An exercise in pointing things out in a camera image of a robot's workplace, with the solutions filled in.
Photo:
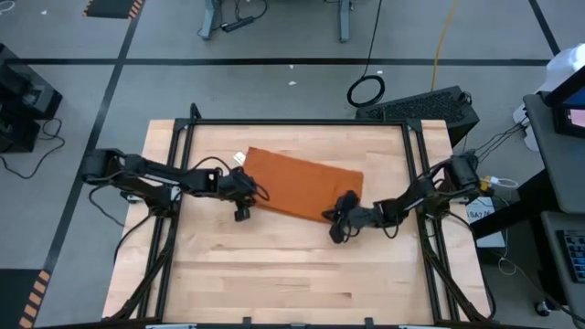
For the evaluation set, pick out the dark monitor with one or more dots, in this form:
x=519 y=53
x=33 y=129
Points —
x=560 y=119

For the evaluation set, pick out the black power strip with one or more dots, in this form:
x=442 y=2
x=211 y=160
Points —
x=237 y=24

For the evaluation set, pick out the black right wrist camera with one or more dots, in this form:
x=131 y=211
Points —
x=349 y=199

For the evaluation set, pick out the white bulky object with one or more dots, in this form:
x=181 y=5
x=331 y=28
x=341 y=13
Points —
x=564 y=68

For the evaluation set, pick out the black aluminium table frame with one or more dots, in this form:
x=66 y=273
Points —
x=297 y=122

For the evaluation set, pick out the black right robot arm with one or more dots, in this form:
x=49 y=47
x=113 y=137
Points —
x=425 y=194

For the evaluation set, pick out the grey keyboard desk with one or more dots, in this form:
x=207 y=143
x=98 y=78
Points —
x=548 y=256

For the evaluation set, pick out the grey table leg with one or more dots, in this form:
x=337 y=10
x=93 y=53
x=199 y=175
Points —
x=209 y=18
x=345 y=20

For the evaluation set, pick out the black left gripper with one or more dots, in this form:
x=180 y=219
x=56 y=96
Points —
x=237 y=187

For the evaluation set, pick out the black desk base bar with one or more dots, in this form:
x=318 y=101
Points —
x=512 y=215

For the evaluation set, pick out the grey side desk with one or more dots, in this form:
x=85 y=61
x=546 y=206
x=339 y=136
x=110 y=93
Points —
x=562 y=173

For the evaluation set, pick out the dark keyboard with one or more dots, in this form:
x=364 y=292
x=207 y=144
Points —
x=573 y=256

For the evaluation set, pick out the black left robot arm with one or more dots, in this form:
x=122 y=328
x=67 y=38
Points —
x=155 y=176

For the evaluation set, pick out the orange cloth towel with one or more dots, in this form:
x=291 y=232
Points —
x=297 y=183

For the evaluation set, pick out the yellow white plug connector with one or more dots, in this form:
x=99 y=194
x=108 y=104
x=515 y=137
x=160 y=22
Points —
x=496 y=182

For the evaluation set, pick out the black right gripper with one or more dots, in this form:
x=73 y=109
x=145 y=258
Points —
x=349 y=218

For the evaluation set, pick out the black equipment stack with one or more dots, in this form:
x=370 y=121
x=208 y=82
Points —
x=23 y=100

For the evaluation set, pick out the black perforated computer case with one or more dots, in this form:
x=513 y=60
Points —
x=420 y=109

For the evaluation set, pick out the white labelled box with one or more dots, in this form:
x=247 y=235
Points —
x=492 y=240

